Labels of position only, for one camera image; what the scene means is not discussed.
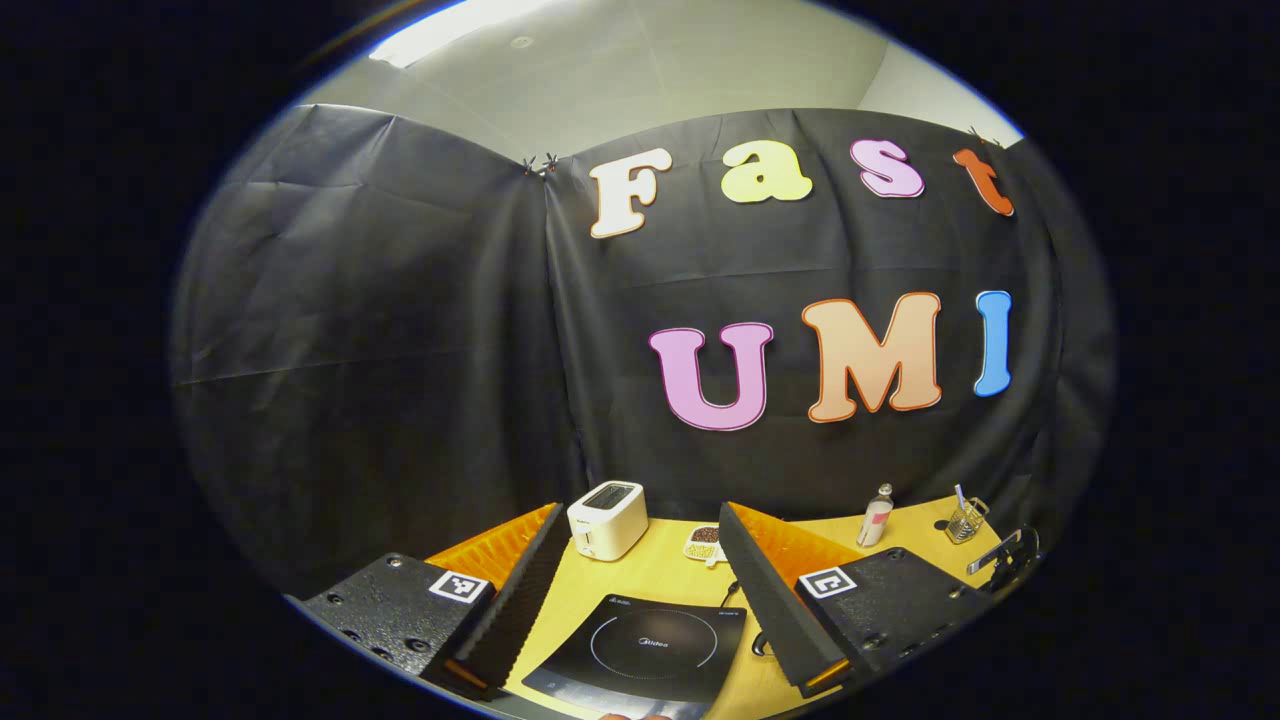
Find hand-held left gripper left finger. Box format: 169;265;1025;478
300;502;572;699

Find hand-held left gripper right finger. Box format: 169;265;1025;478
718;502;993;698

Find black induction cooktop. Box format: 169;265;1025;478
522;594;748;720

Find steel pot with black handle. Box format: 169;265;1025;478
965;527;1043;598

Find white toaster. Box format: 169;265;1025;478
567;481;649;562

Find clear bottle with pink label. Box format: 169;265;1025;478
857;484;895;548

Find black backdrop cloth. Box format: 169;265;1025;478
170;105;1116;601

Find black power cable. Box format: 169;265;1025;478
720;580;773;658

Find metal wire basket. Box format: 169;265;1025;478
945;497;991;544

